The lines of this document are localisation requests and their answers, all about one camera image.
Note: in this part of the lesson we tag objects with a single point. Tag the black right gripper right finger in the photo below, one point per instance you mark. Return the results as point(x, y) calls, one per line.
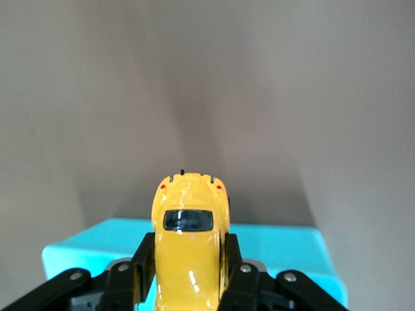
point(232, 256)

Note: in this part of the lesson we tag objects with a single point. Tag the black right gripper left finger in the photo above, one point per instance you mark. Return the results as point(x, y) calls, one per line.
point(142, 259)

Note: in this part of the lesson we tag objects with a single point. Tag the yellow beetle toy car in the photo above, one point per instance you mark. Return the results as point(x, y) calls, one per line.
point(188, 252)

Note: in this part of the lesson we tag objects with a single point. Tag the turquoise plastic bin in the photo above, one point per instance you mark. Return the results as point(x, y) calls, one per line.
point(285, 249)

